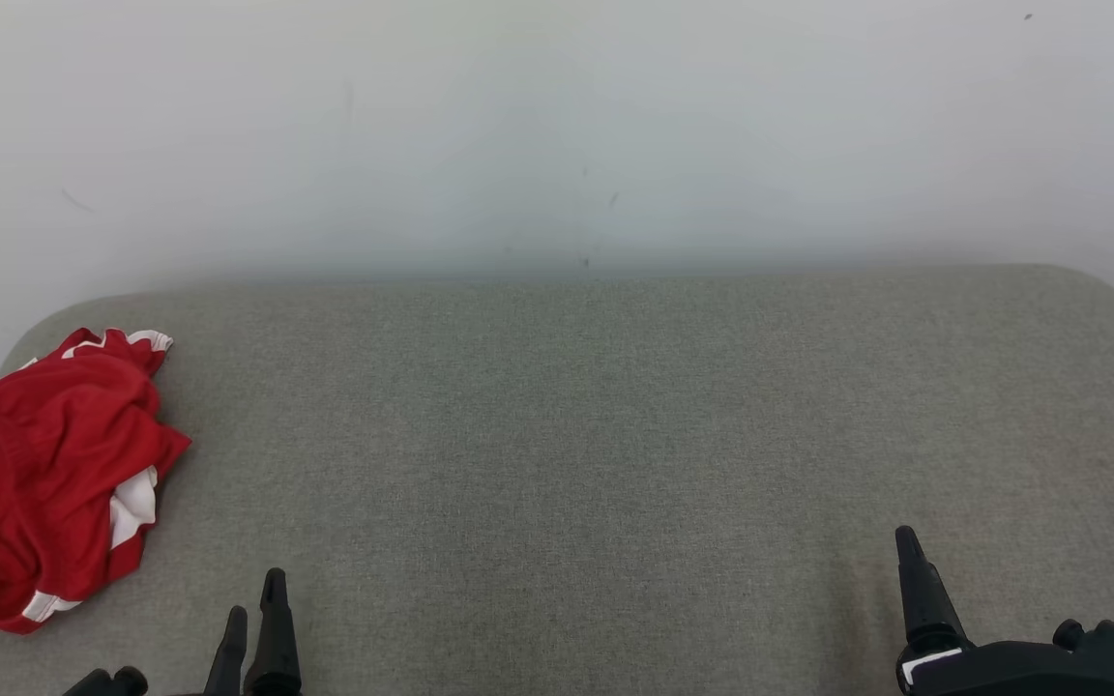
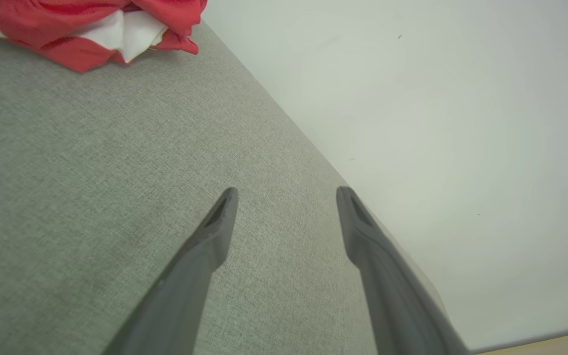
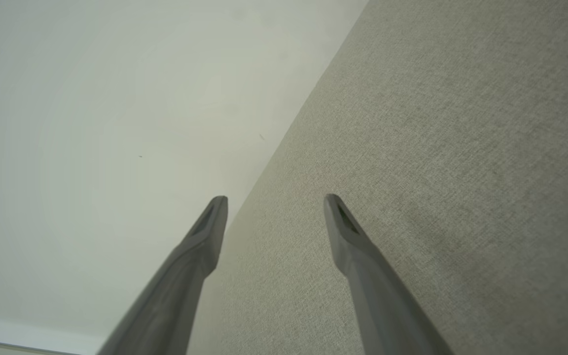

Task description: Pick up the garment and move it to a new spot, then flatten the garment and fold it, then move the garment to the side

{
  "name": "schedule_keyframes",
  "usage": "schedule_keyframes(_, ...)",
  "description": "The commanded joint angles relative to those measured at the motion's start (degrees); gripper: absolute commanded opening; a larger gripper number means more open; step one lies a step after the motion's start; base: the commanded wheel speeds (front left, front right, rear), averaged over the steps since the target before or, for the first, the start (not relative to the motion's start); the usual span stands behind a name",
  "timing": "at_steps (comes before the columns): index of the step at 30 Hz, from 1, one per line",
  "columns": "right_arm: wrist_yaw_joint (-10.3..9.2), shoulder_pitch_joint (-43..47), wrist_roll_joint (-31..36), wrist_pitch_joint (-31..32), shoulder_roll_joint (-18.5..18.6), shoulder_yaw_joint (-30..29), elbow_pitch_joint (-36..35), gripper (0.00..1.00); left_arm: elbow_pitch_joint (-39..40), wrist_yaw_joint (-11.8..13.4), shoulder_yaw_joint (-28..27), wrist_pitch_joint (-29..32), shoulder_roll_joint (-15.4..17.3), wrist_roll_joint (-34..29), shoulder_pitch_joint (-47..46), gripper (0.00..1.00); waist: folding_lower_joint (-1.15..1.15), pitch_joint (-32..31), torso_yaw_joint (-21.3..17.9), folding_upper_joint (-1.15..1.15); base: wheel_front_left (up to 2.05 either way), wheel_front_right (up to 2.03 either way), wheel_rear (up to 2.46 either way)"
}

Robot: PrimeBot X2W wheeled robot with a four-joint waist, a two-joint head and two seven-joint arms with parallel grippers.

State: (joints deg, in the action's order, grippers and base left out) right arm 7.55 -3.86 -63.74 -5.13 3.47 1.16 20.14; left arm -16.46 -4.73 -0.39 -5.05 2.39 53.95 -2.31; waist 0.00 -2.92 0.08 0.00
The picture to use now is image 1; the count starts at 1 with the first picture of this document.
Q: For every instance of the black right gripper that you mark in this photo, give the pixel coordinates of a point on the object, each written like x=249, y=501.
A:
x=1031, y=672

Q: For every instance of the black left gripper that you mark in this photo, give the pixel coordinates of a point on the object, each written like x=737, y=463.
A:
x=112, y=684

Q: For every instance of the red basketball jersey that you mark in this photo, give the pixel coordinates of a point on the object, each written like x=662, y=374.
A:
x=35, y=464

